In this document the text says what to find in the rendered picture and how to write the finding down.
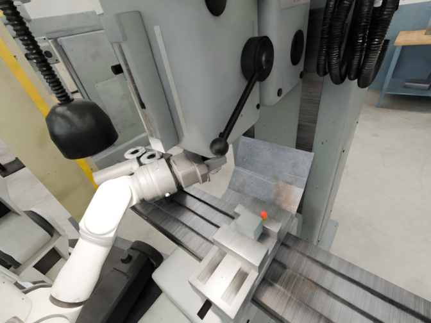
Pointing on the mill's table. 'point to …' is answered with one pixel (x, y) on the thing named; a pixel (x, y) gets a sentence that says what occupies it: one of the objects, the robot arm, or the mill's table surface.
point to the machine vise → (242, 276)
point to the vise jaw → (241, 247)
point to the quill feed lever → (265, 63)
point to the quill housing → (199, 63)
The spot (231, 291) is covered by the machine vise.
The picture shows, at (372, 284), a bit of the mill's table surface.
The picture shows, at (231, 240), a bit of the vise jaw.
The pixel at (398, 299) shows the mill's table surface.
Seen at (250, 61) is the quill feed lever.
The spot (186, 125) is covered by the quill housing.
